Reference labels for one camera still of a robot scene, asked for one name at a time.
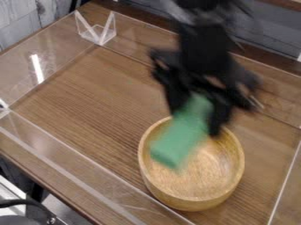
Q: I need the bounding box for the clear acrylic corner bracket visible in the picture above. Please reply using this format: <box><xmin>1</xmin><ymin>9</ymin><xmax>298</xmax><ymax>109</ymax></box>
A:
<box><xmin>73</xmin><ymin>11</ymin><xmax>116</xmax><ymax>46</ymax></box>

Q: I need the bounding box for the clear acrylic tray wall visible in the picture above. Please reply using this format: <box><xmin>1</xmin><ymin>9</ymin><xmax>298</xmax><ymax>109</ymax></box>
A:
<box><xmin>0</xmin><ymin>16</ymin><xmax>301</xmax><ymax>225</ymax></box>

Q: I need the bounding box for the black cable lower left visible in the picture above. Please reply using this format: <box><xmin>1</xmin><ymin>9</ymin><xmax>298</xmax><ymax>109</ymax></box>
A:
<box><xmin>0</xmin><ymin>198</ymin><xmax>53</xmax><ymax>225</ymax></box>

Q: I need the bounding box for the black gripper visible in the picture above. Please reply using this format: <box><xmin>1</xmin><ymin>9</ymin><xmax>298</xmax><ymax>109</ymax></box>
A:
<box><xmin>149</xmin><ymin>22</ymin><xmax>259</xmax><ymax>137</ymax></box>

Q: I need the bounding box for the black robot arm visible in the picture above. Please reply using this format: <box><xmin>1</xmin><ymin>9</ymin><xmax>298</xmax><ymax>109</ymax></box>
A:
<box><xmin>149</xmin><ymin>0</ymin><xmax>260</xmax><ymax>136</ymax></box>

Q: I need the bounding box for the brown wooden bowl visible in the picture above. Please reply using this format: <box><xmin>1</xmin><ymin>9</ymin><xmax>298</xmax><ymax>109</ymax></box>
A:
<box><xmin>137</xmin><ymin>117</ymin><xmax>244</xmax><ymax>212</ymax></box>

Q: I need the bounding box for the black metal mount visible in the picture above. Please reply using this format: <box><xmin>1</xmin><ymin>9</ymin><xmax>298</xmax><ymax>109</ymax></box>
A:
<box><xmin>22</xmin><ymin>192</ymin><xmax>85</xmax><ymax>225</ymax></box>

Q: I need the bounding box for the green rectangular block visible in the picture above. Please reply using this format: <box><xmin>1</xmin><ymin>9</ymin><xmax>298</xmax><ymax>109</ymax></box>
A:
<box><xmin>149</xmin><ymin>94</ymin><xmax>212</xmax><ymax>170</ymax></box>

